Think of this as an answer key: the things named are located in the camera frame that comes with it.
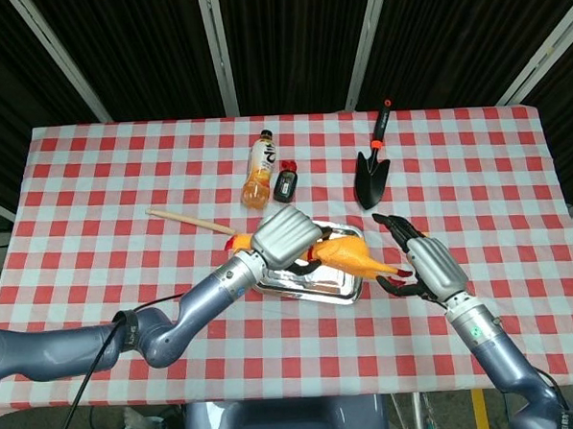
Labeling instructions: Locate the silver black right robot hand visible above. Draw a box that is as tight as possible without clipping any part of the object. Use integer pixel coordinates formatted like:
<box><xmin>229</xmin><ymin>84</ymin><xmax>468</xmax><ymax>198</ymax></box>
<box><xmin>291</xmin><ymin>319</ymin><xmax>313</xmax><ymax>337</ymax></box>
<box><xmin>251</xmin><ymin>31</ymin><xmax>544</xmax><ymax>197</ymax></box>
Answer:
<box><xmin>371</xmin><ymin>208</ymin><xmax>472</xmax><ymax>313</ymax></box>

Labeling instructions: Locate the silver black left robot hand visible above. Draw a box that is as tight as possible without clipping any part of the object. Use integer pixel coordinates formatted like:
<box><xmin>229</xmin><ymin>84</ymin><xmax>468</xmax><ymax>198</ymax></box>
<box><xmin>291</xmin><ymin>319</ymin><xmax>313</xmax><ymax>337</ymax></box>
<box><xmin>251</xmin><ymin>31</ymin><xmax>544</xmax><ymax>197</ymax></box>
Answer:
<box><xmin>248</xmin><ymin>203</ymin><xmax>338</xmax><ymax>277</ymax></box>

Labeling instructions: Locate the yellow rubber chicken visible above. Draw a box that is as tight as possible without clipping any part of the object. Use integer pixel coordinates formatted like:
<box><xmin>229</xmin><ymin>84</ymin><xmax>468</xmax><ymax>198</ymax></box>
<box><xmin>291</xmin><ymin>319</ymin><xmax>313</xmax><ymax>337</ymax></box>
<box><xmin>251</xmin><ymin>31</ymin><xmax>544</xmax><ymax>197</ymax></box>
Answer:
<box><xmin>223</xmin><ymin>224</ymin><xmax>413</xmax><ymax>289</ymax></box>

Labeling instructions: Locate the rectangular metal tray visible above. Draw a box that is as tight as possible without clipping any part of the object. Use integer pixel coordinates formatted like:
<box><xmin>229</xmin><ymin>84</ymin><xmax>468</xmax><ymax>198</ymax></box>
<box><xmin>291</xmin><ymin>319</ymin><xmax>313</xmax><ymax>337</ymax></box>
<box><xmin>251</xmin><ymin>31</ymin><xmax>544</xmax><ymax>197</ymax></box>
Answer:
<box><xmin>250</xmin><ymin>215</ymin><xmax>370</xmax><ymax>311</ymax></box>

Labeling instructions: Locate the small black bottle red cap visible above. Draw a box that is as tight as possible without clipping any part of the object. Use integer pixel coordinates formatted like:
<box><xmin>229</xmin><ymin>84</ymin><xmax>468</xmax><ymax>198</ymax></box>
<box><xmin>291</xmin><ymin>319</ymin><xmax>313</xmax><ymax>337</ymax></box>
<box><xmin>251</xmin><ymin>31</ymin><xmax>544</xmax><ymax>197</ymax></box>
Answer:
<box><xmin>271</xmin><ymin>158</ymin><xmax>301</xmax><ymax>204</ymax></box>

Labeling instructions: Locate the orange juice bottle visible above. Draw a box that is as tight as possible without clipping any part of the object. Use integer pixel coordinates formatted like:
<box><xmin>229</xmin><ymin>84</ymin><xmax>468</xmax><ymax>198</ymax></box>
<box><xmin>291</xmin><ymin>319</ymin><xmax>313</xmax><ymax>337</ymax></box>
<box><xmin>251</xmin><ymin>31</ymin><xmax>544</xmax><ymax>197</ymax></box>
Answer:
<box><xmin>237</xmin><ymin>128</ymin><xmax>284</xmax><ymax>213</ymax></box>

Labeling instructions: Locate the wooden stick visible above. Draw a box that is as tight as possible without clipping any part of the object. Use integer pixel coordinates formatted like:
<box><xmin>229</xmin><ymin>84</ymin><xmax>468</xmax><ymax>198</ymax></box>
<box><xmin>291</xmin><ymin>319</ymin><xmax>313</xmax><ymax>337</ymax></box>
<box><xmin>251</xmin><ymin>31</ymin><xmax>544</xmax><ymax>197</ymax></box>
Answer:
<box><xmin>145</xmin><ymin>203</ymin><xmax>239</xmax><ymax>242</ymax></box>

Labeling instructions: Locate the black garden trowel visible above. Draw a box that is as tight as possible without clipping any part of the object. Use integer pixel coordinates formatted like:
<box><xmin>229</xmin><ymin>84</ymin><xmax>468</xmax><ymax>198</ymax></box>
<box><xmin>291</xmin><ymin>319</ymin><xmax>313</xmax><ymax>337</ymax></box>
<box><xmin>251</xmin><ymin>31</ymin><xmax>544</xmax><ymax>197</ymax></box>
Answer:
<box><xmin>348</xmin><ymin>99</ymin><xmax>399</xmax><ymax>213</ymax></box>

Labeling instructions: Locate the red white checked tablecloth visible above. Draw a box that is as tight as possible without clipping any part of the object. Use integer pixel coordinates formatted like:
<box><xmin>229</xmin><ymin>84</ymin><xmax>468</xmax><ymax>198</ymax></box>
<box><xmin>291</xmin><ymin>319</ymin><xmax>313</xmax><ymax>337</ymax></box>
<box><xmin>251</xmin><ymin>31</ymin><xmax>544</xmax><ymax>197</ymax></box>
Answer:
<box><xmin>0</xmin><ymin>97</ymin><xmax>573</xmax><ymax>416</ymax></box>

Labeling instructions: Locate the blue-grey robot torso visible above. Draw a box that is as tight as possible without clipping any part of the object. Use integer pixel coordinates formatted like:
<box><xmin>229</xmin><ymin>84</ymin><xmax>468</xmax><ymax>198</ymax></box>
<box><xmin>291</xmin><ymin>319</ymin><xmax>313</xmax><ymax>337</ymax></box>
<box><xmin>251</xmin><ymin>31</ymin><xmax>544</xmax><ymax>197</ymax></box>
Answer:
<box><xmin>180</xmin><ymin>391</ymin><xmax>391</xmax><ymax>429</ymax></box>

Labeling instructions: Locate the white metal frame post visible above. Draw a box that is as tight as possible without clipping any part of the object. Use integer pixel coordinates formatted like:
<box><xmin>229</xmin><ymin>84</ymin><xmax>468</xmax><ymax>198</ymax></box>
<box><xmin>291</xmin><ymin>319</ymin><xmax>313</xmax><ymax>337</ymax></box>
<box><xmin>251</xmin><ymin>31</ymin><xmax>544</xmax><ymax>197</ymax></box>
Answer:
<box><xmin>490</xmin><ymin>0</ymin><xmax>573</xmax><ymax>108</ymax></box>
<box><xmin>339</xmin><ymin>0</ymin><xmax>398</xmax><ymax>112</ymax></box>
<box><xmin>195</xmin><ymin>0</ymin><xmax>241</xmax><ymax>120</ymax></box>
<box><xmin>7</xmin><ymin>0</ymin><xmax>115</xmax><ymax>129</ymax></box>

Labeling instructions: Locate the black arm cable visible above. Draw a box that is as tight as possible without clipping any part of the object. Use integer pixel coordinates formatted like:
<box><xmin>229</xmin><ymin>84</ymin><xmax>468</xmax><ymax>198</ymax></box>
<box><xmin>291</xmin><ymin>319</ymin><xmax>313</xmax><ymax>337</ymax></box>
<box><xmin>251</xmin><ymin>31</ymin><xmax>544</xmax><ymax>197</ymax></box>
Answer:
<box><xmin>39</xmin><ymin>291</ymin><xmax>194</xmax><ymax>429</ymax></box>

